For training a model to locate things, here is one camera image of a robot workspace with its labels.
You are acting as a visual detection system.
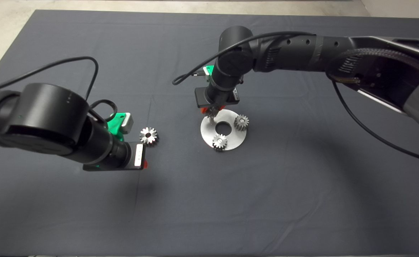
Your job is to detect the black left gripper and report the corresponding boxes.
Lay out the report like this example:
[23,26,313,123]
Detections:
[83,142,148,172]

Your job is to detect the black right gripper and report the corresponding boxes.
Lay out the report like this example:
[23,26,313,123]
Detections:
[195,87,239,114]

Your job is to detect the larger steel gear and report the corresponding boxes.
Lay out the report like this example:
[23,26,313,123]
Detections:
[140,127,159,146]

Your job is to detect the round metal plate with hole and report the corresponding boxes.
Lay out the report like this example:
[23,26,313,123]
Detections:
[200,109,247,151]

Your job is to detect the dark grey table cloth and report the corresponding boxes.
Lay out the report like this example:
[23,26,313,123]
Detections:
[0,10,419,257]

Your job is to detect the thin black right camera cable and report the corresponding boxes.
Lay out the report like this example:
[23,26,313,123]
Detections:
[172,31,419,166]

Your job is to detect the thin black camera cable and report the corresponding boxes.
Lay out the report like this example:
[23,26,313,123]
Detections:
[172,31,419,166]
[0,56,99,100]

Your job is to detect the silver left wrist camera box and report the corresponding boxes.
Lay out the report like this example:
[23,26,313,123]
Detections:
[121,113,134,135]

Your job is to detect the green left camera mount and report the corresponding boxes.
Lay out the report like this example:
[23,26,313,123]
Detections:
[107,112,128,142]

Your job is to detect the short black left wrist cable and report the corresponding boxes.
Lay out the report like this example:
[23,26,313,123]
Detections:
[88,99,118,122]

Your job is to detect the thin black left camera cable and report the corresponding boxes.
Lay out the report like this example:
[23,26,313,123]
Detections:
[0,56,99,100]

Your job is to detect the black braided arm hose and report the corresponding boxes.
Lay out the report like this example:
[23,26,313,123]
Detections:
[325,48,419,86]

